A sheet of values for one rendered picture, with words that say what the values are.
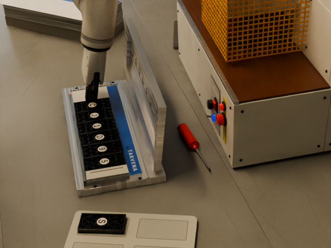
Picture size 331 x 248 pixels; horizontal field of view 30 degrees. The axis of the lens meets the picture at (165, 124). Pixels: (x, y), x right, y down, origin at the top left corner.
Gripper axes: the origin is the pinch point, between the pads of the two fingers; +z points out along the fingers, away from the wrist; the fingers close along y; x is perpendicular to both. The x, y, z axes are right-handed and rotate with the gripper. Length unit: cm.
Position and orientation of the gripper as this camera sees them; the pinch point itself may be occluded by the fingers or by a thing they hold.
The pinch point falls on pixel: (91, 93)
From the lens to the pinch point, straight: 169.6
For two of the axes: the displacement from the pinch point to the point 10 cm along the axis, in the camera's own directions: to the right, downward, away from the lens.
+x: 9.6, 0.0, 2.6
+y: 2.1, 5.7, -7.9
